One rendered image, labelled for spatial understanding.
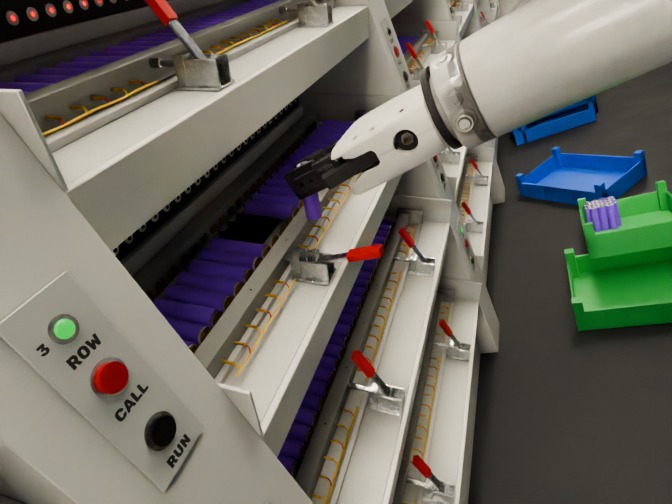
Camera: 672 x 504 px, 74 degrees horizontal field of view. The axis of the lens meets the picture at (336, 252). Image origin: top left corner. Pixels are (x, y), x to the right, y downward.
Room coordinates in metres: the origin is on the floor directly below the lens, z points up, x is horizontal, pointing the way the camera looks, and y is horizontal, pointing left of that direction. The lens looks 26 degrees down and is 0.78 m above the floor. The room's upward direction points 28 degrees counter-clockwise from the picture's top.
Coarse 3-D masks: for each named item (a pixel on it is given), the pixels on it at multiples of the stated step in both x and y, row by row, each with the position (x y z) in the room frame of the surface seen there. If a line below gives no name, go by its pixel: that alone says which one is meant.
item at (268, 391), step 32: (320, 96) 0.82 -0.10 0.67; (352, 96) 0.79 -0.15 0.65; (384, 96) 0.77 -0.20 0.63; (256, 192) 0.60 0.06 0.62; (384, 192) 0.56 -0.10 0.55; (352, 224) 0.49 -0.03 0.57; (128, 256) 0.43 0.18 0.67; (320, 288) 0.38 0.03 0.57; (288, 320) 0.35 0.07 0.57; (320, 320) 0.34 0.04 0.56; (256, 352) 0.32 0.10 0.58; (288, 352) 0.31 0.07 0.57; (320, 352) 0.34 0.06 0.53; (224, 384) 0.24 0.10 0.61; (256, 384) 0.29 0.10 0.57; (288, 384) 0.28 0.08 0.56; (256, 416) 0.24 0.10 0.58; (288, 416) 0.28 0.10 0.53
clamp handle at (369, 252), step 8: (360, 248) 0.38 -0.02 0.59; (368, 248) 0.37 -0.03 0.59; (376, 248) 0.36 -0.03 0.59; (328, 256) 0.39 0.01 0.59; (336, 256) 0.39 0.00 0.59; (344, 256) 0.38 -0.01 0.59; (352, 256) 0.37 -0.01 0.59; (360, 256) 0.37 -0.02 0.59; (368, 256) 0.36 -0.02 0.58; (376, 256) 0.36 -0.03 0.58
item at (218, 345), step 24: (336, 192) 0.54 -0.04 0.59; (288, 240) 0.44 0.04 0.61; (264, 264) 0.40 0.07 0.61; (288, 264) 0.42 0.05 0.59; (264, 288) 0.37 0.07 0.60; (288, 288) 0.38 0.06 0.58; (240, 312) 0.34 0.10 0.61; (216, 336) 0.32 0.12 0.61; (240, 336) 0.33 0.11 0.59; (216, 360) 0.30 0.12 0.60
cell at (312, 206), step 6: (306, 162) 0.46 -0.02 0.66; (306, 198) 0.46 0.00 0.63; (312, 198) 0.46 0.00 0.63; (318, 198) 0.46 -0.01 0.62; (306, 204) 0.46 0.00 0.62; (312, 204) 0.46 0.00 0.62; (318, 204) 0.46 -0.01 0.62; (306, 210) 0.47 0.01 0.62; (312, 210) 0.46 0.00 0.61; (318, 210) 0.46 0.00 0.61; (306, 216) 0.47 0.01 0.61; (312, 216) 0.46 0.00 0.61; (318, 216) 0.46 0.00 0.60
